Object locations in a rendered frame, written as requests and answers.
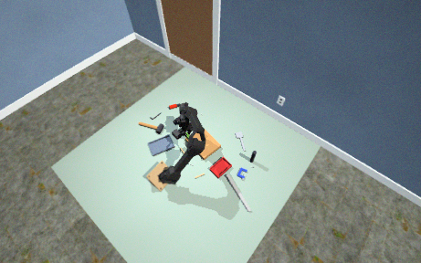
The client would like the red shallow tray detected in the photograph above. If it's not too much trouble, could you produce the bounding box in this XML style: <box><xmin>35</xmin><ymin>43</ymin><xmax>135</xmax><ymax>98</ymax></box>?
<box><xmin>209</xmin><ymin>157</ymin><xmax>232</xmax><ymax>178</ymax></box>

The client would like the black cylinder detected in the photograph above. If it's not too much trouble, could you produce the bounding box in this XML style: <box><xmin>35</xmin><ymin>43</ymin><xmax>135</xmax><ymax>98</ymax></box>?
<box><xmin>250</xmin><ymin>151</ymin><xmax>257</xmax><ymax>163</ymax></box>

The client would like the black mallet with wooden handle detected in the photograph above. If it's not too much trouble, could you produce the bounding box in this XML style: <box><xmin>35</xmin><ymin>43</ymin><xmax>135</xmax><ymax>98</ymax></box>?
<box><xmin>139</xmin><ymin>122</ymin><xmax>164</xmax><ymax>134</ymax></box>

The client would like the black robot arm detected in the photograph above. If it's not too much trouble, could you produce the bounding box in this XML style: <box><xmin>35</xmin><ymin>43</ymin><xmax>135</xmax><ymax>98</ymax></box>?
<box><xmin>158</xmin><ymin>102</ymin><xmax>206</xmax><ymax>184</ymax></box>

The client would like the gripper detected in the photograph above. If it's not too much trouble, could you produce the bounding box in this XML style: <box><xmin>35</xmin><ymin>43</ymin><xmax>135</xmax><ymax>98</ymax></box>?
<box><xmin>172</xmin><ymin>122</ymin><xmax>193</xmax><ymax>140</ymax></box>

